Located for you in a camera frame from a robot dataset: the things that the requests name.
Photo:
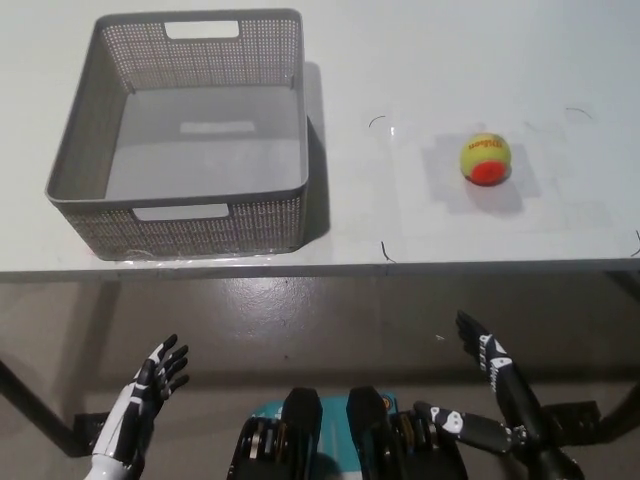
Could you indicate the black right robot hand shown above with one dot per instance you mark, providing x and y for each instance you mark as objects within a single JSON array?
[{"x": 505, "y": 380}]

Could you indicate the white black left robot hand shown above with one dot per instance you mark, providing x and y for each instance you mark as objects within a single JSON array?
[{"x": 132, "y": 400}]

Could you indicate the yellow orange tennis ball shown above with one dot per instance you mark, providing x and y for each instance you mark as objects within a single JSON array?
[{"x": 482, "y": 152}]

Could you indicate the black metal table leg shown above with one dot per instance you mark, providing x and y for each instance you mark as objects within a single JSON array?
[
  {"x": 35, "y": 400},
  {"x": 625, "y": 405}
]

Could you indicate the grey perforated plastic basket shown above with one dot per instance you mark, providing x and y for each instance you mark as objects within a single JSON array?
[{"x": 210, "y": 150}]

